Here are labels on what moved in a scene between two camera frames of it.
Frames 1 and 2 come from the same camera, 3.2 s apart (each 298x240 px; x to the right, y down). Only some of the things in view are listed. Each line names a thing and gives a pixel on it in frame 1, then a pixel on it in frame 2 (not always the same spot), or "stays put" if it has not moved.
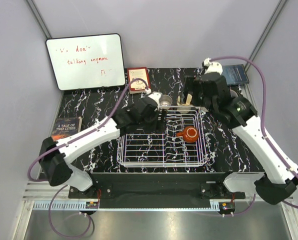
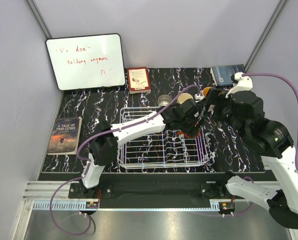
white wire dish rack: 161,147 stays put
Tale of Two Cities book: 64,127 stays put
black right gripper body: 198,97 -> 223,108
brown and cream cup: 165,101 stays put
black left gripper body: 151,124 -> 188,125
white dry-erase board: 87,62 stays put
